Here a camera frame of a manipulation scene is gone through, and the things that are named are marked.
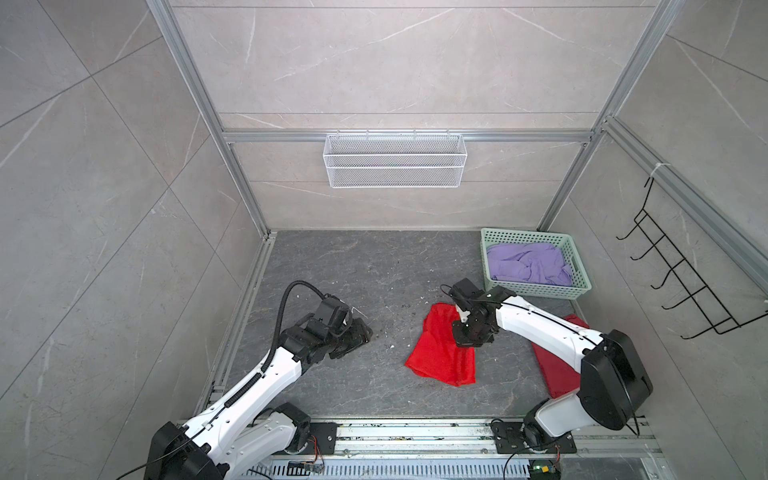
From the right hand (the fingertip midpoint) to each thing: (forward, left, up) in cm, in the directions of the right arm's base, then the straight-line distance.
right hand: (461, 339), depth 85 cm
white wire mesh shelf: (+54, +18, +25) cm, 62 cm away
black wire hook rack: (-7, -47, +26) cm, 54 cm away
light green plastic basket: (+38, -46, -1) cm, 60 cm away
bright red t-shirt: (-2, +7, -4) cm, 8 cm away
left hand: (0, +27, +8) cm, 28 cm away
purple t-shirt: (+30, -34, -4) cm, 46 cm away
